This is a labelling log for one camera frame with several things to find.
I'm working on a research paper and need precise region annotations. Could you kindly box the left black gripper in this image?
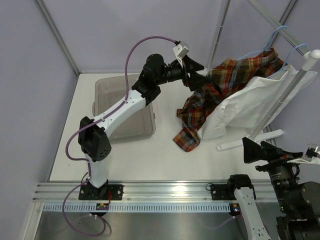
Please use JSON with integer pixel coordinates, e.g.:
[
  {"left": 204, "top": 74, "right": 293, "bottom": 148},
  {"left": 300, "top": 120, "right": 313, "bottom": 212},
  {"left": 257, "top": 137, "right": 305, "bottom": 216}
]
[{"left": 155, "top": 55, "right": 211, "bottom": 91}]

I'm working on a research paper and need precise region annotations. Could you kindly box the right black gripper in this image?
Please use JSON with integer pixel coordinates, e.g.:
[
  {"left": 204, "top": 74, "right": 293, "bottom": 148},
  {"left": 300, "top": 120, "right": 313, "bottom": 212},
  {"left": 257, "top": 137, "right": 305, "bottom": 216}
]
[{"left": 243, "top": 136, "right": 306, "bottom": 211}]

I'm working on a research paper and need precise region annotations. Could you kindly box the red plaid shirt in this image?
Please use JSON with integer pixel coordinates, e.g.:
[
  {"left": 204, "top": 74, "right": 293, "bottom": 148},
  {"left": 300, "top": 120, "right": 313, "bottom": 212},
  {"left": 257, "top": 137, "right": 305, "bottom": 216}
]
[{"left": 173, "top": 48, "right": 284, "bottom": 152}]

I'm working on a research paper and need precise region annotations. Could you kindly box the light blue wire hanger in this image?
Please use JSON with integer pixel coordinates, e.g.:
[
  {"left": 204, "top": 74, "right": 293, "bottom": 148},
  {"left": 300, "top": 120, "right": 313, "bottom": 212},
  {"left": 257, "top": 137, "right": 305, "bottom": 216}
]
[{"left": 237, "top": 25, "right": 288, "bottom": 61}]

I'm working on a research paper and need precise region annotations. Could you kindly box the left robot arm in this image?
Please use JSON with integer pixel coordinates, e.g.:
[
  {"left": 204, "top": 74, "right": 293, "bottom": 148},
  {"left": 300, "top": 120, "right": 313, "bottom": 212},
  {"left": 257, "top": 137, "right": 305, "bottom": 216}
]
[{"left": 78, "top": 53, "right": 210, "bottom": 201}]

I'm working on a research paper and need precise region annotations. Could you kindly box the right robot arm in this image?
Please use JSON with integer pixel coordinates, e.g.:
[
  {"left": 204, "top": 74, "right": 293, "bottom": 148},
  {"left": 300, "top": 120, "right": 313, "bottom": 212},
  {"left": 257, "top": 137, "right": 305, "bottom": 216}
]
[{"left": 226, "top": 137, "right": 320, "bottom": 240}]

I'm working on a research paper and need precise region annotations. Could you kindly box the white shirt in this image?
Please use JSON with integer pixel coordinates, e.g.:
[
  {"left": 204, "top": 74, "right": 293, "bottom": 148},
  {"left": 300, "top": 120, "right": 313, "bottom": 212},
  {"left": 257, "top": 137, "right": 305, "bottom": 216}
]
[{"left": 197, "top": 64, "right": 318, "bottom": 140}]

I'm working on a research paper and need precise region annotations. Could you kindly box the grey translucent plastic bin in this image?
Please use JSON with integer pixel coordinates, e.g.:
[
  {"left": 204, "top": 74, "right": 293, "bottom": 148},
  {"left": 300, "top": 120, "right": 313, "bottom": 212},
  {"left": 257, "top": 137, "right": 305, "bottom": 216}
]
[{"left": 91, "top": 73, "right": 157, "bottom": 144}]

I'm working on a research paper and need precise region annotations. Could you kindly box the white clothes rack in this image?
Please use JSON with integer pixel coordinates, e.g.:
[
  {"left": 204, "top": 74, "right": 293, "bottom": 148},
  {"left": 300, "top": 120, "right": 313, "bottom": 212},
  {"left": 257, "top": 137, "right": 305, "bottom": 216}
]
[{"left": 200, "top": 0, "right": 320, "bottom": 143}]

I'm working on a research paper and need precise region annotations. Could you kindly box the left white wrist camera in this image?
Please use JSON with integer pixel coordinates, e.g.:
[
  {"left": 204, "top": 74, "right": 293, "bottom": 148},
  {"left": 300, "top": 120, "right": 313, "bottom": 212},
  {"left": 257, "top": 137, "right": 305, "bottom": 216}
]
[{"left": 172, "top": 41, "right": 190, "bottom": 68}]

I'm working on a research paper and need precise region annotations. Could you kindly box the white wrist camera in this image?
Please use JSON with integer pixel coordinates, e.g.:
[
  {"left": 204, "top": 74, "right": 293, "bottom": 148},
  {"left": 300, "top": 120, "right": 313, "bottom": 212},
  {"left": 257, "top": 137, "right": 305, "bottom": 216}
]
[
  {"left": 288, "top": 143, "right": 320, "bottom": 165},
  {"left": 172, "top": 41, "right": 190, "bottom": 68}
]

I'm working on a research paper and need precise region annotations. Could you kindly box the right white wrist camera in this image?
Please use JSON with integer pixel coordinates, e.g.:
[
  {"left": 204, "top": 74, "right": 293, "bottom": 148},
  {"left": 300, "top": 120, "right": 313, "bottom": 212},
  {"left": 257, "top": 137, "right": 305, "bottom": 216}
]
[{"left": 288, "top": 143, "right": 320, "bottom": 165}]

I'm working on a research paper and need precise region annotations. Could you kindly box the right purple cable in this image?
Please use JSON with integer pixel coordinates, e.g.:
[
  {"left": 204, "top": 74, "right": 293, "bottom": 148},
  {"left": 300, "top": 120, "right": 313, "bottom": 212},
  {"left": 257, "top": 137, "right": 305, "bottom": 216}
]
[{"left": 199, "top": 149, "right": 320, "bottom": 230}]

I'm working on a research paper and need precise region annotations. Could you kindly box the right aluminium frame post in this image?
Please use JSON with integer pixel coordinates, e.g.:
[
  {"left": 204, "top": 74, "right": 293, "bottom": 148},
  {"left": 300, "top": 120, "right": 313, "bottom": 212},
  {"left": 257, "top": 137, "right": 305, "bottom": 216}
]
[{"left": 269, "top": 0, "right": 299, "bottom": 47}]

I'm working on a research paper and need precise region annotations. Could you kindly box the aluminium frame post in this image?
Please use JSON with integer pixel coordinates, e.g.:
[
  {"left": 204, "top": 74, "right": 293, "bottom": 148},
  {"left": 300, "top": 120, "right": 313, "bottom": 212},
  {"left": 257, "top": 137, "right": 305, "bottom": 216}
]
[
  {"left": 269, "top": 0, "right": 299, "bottom": 47},
  {"left": 34, "top": 0, "right": 81, "bottom": 77}
]

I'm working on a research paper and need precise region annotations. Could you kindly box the left aluminium frame post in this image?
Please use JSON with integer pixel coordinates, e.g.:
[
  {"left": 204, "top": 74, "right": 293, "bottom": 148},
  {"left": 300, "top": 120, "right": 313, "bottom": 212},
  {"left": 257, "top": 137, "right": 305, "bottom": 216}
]
[{"left": 34, "top": 0, "right": 81, "bottom": 77}]

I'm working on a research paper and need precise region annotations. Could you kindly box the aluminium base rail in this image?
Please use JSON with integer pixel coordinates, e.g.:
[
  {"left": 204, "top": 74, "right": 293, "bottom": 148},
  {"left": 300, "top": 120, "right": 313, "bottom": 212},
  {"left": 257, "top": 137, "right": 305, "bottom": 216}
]
[{"left": 32, "top": 181, "right": 278, "bottom": 204}]

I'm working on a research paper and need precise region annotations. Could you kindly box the white slotted cable duct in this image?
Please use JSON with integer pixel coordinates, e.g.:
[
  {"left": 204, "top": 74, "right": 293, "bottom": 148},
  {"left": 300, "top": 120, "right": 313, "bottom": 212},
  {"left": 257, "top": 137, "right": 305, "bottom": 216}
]
[{"left": 43, "top": 202, "right": 231, "bottom": 213}]

